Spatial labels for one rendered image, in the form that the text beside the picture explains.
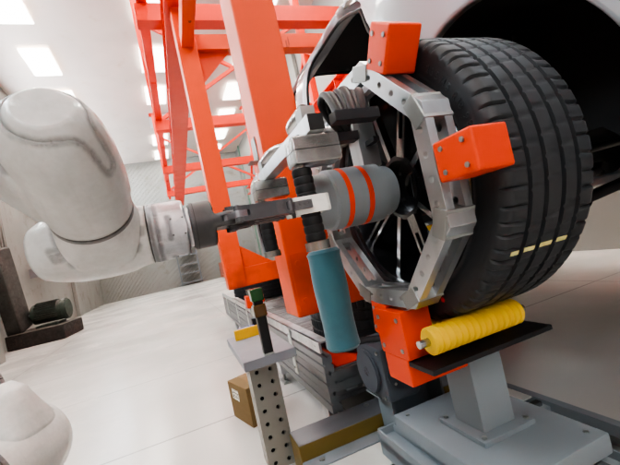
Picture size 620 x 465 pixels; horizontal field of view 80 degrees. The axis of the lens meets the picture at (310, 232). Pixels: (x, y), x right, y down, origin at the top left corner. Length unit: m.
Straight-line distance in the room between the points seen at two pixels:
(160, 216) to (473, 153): 0.47
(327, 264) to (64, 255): 0.58
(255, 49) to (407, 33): 0.77
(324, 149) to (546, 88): 0.42
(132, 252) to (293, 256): 0.79
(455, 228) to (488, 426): 0.56
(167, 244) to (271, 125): 0.86
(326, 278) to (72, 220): 0.61
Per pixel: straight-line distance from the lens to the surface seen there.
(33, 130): 0.44
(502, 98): 0.75
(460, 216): 0.69
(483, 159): 0.62
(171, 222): 0.58
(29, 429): 0.89
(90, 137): 0.45
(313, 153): 0.66
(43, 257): 0.60
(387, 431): 1.30
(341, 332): 0.96
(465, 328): 0.86
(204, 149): 3.33
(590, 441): 1.08
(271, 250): 0.97
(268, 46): 1.49
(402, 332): 0.88
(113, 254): 0.56
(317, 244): 0.63
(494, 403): 1.08
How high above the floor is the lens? 0.76
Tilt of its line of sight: 2 degrees up
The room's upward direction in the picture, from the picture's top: 12 degrees counter-clockwise
